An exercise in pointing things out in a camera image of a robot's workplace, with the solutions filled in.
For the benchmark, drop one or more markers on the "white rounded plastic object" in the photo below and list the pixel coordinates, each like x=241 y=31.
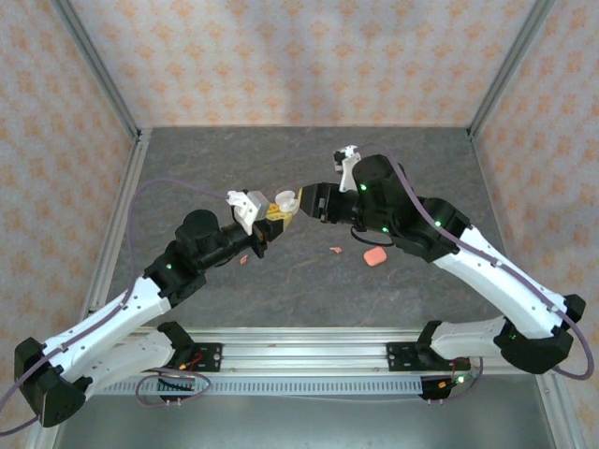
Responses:
x=286 y=200

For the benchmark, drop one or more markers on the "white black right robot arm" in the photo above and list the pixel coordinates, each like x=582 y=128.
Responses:
x=505 y=280

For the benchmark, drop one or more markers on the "aluminium base beam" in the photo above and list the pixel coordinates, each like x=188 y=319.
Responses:
x=304 y=355

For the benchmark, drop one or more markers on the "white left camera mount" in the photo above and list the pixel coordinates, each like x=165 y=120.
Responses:
x=243 y=212

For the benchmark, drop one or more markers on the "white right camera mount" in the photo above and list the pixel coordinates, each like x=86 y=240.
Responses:
x=347 y=178

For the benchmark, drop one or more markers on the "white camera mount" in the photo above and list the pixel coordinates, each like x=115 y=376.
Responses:
x=347 y=178
x=243 y=212

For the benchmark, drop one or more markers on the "pink earbud charging case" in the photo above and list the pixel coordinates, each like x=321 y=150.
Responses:
x=374 y=256

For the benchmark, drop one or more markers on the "aluminium side rail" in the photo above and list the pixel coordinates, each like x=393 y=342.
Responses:
x=119 y=224
x=477 y=154

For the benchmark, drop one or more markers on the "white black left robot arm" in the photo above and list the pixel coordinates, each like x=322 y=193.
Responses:
x=117 y=308

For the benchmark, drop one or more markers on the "aluminium frame post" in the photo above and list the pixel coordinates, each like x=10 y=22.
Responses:
x=507 y=75
x=100 y=75

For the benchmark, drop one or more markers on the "black mounting plate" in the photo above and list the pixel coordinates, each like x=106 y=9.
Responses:
x=402 y=357
x=208 y=357

